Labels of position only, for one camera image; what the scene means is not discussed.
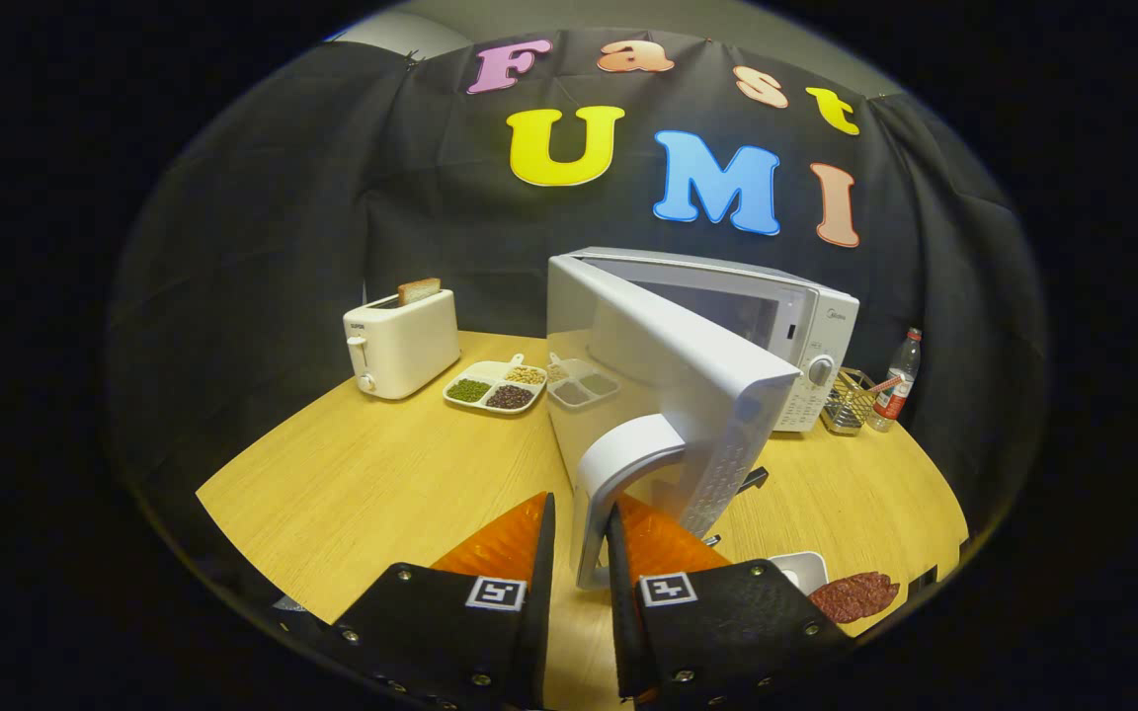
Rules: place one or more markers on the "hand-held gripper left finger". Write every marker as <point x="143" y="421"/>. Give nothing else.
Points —
<point x="541" y="592"/>

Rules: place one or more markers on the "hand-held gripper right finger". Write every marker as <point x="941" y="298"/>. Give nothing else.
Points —
<point x="618" y="592"/>

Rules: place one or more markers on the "reddish brown meat slice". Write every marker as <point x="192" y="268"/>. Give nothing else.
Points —
<point x="853" y="596"/>

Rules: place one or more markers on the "white toaster oven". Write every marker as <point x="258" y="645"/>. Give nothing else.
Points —
<point x="678" y="346"/>

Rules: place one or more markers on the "cream pop-up toaster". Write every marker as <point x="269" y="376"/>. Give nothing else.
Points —
<point x="406" y="346"/>

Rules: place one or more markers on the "small white rectangular tray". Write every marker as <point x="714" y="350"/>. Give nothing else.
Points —
<point x="801" y="568"/>

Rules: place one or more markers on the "white divided dish of beans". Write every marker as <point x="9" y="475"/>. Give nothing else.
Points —
<point x="492" y="387"/>

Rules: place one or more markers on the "toasted bread slice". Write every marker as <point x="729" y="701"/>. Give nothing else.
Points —
<point x="419" y="290"/>

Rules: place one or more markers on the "red white striped straw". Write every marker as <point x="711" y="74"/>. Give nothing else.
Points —
<point x="885" y="385"/>

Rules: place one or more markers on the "clear plastic bottle red label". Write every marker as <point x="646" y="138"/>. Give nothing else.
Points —
<point x="897" y="390"/>

